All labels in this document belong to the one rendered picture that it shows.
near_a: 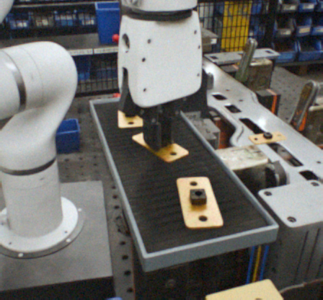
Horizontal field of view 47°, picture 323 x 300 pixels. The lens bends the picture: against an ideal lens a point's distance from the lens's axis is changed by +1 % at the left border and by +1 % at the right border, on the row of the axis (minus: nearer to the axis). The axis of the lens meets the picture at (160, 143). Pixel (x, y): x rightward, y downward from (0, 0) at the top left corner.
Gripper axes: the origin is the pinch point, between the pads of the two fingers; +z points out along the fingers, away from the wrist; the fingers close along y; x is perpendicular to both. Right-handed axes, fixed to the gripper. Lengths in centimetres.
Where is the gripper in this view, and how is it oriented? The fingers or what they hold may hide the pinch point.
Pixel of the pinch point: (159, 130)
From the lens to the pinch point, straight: 49.4
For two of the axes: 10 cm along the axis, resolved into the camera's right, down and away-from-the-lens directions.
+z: 0.0, 8.7, 5.0
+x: -6.1, -4.0, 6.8
